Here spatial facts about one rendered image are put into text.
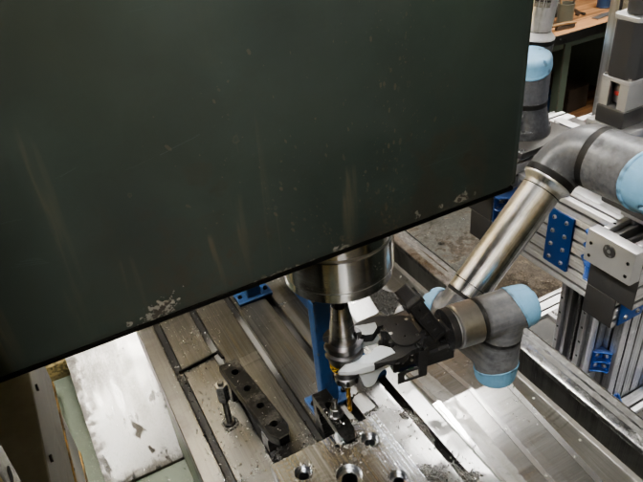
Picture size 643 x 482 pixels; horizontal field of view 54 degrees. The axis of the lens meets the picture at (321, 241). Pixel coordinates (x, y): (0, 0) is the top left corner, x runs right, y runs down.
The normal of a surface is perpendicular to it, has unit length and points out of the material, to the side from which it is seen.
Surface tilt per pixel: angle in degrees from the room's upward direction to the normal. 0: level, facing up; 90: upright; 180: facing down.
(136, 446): 24
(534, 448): 8
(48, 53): 90
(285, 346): 0
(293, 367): 0
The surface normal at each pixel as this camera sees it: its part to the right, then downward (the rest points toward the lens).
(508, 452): -0.02, -0.76
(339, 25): 0.46, 0.46
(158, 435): 0.11, -0.57
